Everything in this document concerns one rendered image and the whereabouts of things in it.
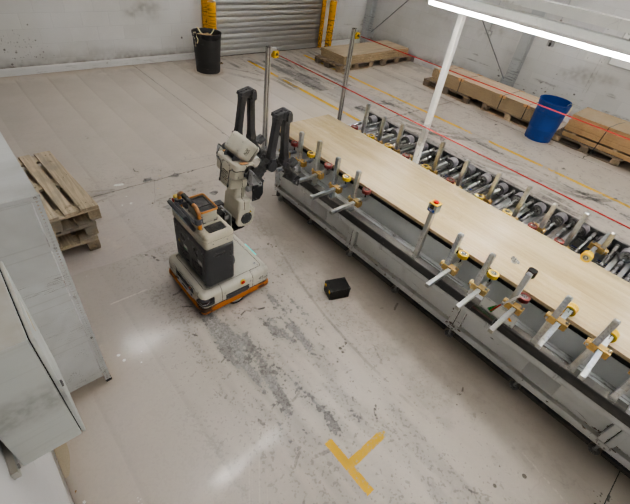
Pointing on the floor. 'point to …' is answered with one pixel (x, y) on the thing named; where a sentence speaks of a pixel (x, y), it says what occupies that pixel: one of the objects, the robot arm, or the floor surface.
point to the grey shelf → (34, 261)
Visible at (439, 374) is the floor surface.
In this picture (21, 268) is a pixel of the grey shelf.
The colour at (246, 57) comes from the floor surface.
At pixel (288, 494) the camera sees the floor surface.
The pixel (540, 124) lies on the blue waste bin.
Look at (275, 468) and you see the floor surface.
